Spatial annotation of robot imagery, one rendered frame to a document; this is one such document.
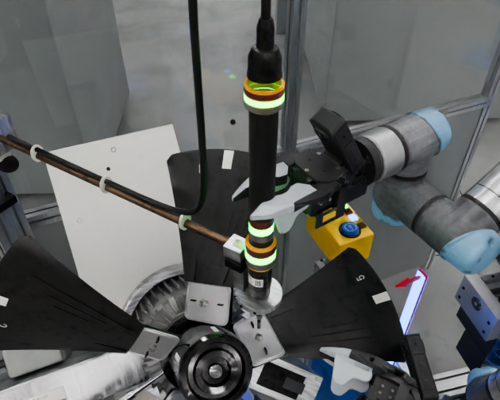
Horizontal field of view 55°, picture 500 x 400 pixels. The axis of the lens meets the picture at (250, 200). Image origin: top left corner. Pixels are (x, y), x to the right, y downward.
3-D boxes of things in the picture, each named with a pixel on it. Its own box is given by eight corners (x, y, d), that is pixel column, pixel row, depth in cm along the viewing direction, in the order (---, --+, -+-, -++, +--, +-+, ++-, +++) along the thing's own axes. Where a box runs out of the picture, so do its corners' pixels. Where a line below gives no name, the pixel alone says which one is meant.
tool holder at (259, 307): (217, 297, 74) (214, 255, 68) (241, 267, 79) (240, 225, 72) (267, 322, 71) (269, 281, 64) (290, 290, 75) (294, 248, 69)
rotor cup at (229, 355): (171, 403, 83) (184, 438, 71) (148, 325, 82) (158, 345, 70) (248, 372, 88) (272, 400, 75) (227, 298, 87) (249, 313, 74)
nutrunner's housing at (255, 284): (242, 309, 76) (237, 21, 45) (255, 292, 78) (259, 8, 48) (263, 320, 74) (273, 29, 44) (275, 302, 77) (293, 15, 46)
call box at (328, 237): (304, 232, 132) (307, 203, 125) (336, 222, 135) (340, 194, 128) (334, 274, 121) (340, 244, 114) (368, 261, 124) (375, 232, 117)
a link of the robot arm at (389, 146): (409, 141, 67) (368, 116, 72) (386, 152, 65) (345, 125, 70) (398, 183, 72) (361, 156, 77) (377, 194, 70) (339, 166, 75)
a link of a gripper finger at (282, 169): (234, 226, 64) (294, 206, 67) (232, 193, 61) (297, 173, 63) (225, 212, 67) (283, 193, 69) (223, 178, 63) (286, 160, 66)
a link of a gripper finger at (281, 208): (265, 255, 60) (314, 221, 65) (267, 222, 57) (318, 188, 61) (249, 243, 62) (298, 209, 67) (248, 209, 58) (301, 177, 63)
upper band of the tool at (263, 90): (236, 109, 52) (236, 85, 50) (256, 93, 54) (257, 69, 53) (271, 121, 50) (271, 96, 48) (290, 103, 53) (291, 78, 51)
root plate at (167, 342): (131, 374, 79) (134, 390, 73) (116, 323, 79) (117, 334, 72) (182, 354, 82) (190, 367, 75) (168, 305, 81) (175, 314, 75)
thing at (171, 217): (-2, 143, 91) (-4, 136, 90) (5, 139, 92) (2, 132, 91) (236, 253, 70) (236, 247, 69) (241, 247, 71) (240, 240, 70)
